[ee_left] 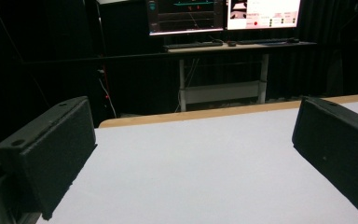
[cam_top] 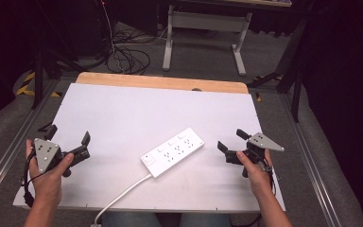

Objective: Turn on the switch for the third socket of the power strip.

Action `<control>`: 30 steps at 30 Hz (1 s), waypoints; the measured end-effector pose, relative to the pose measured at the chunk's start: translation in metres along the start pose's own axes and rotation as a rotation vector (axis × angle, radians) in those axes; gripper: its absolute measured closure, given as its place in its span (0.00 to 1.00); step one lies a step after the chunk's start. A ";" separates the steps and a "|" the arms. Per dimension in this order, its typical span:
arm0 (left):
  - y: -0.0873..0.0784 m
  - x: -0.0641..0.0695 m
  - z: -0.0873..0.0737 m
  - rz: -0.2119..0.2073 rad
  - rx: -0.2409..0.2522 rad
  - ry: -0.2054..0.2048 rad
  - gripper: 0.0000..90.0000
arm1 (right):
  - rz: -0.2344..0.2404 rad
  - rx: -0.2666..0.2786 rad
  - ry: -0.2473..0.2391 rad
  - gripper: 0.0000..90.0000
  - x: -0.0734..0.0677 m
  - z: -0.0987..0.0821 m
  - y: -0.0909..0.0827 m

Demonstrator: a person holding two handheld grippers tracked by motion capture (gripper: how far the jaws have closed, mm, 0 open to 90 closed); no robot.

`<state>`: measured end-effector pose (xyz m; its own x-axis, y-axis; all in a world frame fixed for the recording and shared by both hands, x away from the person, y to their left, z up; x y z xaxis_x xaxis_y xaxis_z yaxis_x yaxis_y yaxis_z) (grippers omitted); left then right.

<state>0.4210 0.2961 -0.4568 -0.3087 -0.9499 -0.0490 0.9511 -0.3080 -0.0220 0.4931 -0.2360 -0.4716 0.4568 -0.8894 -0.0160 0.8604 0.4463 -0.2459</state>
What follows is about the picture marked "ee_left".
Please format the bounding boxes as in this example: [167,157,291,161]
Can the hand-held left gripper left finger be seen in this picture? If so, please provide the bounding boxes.
[0,95,98,221]

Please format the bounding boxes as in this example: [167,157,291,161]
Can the black keyboard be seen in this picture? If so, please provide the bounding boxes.
[162,40,225,51]
[236,37,290,45]

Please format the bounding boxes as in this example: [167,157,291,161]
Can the white cable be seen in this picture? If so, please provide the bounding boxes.
[98,77,117,119]

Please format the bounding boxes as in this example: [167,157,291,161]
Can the bright-screen monitor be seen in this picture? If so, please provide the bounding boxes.
[226,0,302,31]

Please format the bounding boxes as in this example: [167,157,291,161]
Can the dark-screen monitor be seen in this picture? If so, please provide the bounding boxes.
[145,0,225,36]

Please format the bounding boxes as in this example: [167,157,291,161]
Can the black curtain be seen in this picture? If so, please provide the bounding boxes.
[267,0,358,100]

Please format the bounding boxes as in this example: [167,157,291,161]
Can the white-legged desk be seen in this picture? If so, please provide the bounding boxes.
[162,40,318,113]

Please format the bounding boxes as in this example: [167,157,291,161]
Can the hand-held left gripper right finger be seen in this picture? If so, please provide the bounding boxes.
[291,95,358,213]

